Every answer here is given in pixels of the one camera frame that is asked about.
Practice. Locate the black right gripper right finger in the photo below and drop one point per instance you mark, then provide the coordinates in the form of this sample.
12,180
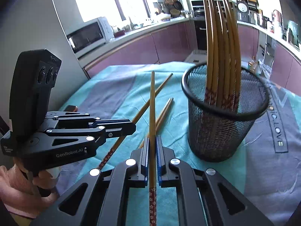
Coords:
166,177

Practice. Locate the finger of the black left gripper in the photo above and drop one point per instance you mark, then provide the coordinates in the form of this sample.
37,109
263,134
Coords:
112,133
110,123

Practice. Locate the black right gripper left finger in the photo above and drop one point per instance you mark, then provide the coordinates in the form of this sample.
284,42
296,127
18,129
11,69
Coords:
139,178

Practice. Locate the pink sleeve forearm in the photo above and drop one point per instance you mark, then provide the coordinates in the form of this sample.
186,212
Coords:
17,194

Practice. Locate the purple kitchen cabinets left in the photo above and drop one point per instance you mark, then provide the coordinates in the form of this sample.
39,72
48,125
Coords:
173,40

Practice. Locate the purple kitchen cabinets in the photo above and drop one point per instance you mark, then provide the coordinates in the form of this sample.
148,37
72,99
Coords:
173,40
262,45

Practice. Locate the purple kitchen cabinets right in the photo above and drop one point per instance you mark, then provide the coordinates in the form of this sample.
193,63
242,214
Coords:
262,45

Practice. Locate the left hand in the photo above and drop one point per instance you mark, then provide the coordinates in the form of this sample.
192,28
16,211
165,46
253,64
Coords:
46,179

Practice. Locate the bamboo chopstick on cloth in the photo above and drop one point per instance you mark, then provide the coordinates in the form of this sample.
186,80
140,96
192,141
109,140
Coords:
235,55
232,53
236,101
134,121

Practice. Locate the dark phone on table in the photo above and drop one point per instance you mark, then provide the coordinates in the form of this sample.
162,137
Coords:
71,108

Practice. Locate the black mesh utensil holder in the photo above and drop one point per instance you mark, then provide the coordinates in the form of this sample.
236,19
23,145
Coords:
214,134

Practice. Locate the white microwave oven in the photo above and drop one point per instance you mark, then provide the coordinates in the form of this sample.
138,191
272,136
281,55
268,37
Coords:
87,36

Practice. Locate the bottles on floor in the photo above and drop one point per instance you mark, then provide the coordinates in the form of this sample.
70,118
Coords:
254,67

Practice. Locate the black built-in oven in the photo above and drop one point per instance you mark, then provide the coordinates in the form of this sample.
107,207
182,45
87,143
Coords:
200,24

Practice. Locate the teal kettle on counter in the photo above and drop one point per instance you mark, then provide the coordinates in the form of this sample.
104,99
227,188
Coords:
293,33

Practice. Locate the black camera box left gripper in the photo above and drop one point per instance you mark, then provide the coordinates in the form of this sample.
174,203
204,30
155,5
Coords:
34,76

